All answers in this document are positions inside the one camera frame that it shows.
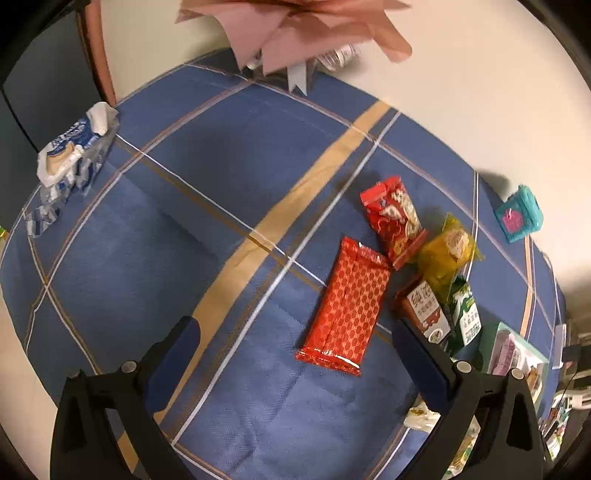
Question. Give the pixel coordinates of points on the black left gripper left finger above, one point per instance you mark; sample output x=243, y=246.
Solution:
x=83, y=443

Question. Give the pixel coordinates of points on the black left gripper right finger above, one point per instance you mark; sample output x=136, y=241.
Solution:
x=509, y=445

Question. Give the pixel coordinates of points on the green white biscuit packet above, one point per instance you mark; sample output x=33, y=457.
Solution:
x=463, y=314

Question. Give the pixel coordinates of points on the green cracker packet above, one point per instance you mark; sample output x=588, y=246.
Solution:
x=462, y=456

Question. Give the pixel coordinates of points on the beige wafer packet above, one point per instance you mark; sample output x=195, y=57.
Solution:
x=535, y=383

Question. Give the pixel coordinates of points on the red white milk packet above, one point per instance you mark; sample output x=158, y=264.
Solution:
x=418, y=303

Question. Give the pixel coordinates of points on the red patterned snack packet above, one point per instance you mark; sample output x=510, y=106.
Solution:
x=340, y=333

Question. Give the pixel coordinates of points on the yellow bread packet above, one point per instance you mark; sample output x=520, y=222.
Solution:
x=441, y=259

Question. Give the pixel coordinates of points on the red cartoon snack packet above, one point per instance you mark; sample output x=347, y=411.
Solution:
x=392, y=215

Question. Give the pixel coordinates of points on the cream persimmon snack packet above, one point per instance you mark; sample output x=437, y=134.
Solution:
x=421, y=418

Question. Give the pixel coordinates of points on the pink barcode snack packet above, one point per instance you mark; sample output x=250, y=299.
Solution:
x=510, y=356

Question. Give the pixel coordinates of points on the teal rimmed white tray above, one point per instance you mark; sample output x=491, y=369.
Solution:
x=490, y=339

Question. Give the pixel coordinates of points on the colourful toy clutter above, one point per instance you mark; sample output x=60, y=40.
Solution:
x=553, y=429

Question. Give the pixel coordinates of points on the white power strip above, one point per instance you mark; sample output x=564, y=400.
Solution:
x=560, y=338

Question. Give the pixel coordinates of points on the black power adapter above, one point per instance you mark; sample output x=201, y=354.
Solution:
x=571, y=354

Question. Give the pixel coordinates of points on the teal toy house box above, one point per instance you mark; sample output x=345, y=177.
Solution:
x=520, y=215

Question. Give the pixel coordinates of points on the blue plaid tablecloth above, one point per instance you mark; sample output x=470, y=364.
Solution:
x=227, y=199

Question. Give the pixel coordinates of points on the blue white tissue pack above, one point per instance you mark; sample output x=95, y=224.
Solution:
x=70, y=162

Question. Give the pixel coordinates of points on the pink flower bouquet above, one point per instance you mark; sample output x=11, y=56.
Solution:
x=286, y=33

